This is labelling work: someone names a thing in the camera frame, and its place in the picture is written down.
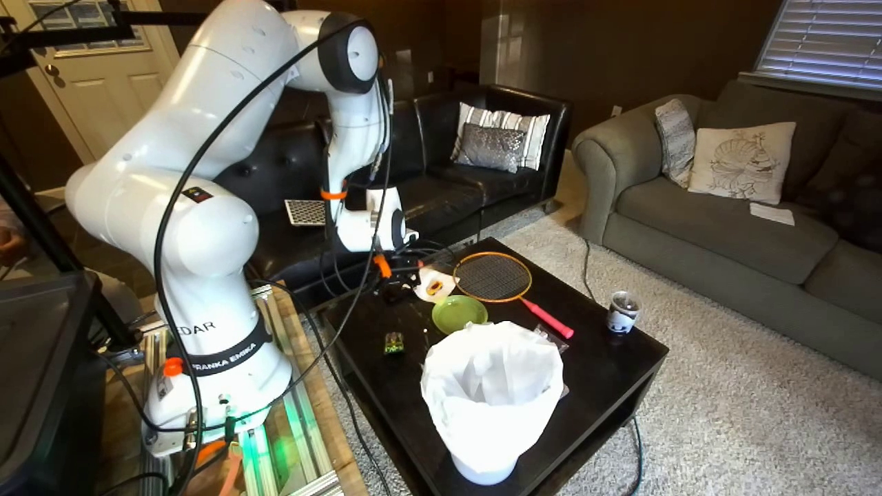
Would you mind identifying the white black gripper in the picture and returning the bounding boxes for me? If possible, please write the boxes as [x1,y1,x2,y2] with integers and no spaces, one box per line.
[330,186,419,253]

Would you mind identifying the green toy car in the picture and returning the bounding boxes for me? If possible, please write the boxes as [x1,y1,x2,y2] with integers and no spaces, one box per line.
[383,331,405,356]

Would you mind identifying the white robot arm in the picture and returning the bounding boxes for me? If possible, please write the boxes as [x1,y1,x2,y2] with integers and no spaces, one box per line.
[65,0,415,432]

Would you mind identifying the black leather sofa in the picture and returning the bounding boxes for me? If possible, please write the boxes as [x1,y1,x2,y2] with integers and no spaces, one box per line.
[215,83,569,306]

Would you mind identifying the crumpled paper wrapper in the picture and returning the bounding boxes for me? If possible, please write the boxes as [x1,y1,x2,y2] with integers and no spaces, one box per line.
[412,265,456,302]

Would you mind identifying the black coffee table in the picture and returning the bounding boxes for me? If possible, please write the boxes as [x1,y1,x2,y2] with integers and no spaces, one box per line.
[313,240,666,496]

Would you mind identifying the green bowl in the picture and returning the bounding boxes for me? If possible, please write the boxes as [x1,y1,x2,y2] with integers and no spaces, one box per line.
[430,294,487,332]

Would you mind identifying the orange badminton racket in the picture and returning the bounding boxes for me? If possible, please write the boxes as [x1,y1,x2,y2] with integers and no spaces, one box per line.
[452,250,575,342]

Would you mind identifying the grey shiny cushion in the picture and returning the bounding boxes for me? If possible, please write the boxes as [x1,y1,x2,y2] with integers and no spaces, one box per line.
[455,123,525,174]

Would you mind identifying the white striped cushion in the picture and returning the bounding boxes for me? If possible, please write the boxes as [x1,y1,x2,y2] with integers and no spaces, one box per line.
[452,105,551,174]

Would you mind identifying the white bag lined bin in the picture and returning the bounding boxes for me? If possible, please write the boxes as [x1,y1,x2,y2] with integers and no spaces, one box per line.
[419,320,564,485]

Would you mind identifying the silver drink can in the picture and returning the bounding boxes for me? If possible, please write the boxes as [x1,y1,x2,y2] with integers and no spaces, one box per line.
[605,291,640,335]

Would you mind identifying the white door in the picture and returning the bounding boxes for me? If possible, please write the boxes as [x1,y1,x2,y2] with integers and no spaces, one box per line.
[0,0,179,163]

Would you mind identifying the grey patterned cushion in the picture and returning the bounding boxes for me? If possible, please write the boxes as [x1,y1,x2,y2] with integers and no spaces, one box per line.
[653,98,697,186]

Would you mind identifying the cream printed cushion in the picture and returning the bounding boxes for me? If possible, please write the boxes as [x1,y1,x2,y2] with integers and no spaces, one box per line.
[688,120,797,204]

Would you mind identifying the white paper on sofa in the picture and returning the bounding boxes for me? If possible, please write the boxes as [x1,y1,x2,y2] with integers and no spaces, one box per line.
[748,202,797,225]

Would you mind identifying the grey fabric sofa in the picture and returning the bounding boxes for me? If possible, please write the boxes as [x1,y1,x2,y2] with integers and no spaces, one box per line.
[573,80,882,381]

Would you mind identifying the window blinds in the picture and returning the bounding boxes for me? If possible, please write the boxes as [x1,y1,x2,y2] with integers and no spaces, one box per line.
[755,0,882,91]

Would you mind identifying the black cable on carpet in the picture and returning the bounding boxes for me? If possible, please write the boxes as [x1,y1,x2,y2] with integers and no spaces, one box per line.
[575,232,595,299]

